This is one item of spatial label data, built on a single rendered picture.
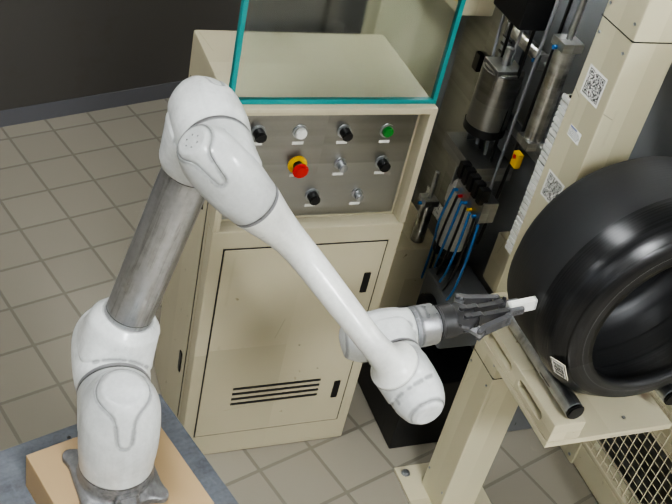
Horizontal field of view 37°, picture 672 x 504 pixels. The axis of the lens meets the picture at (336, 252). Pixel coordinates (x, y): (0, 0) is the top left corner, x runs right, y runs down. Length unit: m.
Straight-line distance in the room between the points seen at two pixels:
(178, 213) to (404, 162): 0.95
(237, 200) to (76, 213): 2.43
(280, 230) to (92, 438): 0.56
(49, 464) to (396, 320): 0.79
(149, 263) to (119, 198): 2.22
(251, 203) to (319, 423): 1.66
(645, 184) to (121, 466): 1.22
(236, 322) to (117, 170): 1.67
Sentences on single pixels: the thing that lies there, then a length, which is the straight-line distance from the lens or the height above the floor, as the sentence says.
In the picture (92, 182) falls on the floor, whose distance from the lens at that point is 4.26.
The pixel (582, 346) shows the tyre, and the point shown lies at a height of 1.12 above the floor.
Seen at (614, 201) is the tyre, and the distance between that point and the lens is 2.17.
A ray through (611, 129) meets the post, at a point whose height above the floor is 1.44.
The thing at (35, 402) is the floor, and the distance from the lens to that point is 3.34.
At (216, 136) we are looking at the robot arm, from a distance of 1.66.
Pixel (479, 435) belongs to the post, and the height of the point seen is 0.38.
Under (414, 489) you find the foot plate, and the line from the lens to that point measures 3.27.
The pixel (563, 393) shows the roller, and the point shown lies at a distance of 2.39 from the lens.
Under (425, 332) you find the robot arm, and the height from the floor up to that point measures 1.14.
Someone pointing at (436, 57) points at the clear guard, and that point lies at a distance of 2.52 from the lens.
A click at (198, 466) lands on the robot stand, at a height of 0.65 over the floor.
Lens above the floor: 2.47
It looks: 37 degrees down
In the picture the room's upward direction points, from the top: 14 degrees clockwise
